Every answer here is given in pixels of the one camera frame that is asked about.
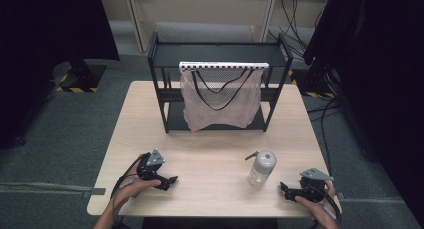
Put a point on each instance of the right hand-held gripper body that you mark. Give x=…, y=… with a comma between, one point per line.
x=311, y=189

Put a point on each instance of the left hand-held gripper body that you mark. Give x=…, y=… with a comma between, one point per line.
x=149, y=167

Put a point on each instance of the person's right hand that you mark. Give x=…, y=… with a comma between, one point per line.
x=318, y=212

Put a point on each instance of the person's left hand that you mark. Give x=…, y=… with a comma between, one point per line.
x=131, y=189

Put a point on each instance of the clear spray bottle grey cap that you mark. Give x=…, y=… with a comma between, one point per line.
x=262, y=169

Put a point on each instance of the black stand base striped tape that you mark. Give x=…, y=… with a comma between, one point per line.
x=83, y=79
x=311, y=85

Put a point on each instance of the white bar with black marks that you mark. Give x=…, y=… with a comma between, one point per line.
x=223, y=65

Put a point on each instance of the black metal shelf rack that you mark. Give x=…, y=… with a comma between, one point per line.
x=216, y=54

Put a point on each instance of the black curtain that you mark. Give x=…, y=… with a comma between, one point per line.
x=46, y=55
x=380, y=72

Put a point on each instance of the beige frame post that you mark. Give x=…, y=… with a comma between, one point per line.
x=268, y=12
x=136, y=19

